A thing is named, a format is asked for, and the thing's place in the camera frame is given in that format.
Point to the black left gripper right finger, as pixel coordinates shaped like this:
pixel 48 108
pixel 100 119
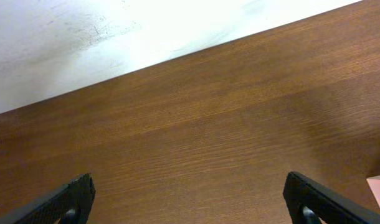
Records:
pixel 310 202

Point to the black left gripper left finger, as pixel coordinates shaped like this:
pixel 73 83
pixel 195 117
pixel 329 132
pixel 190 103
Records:
pixel 71 203

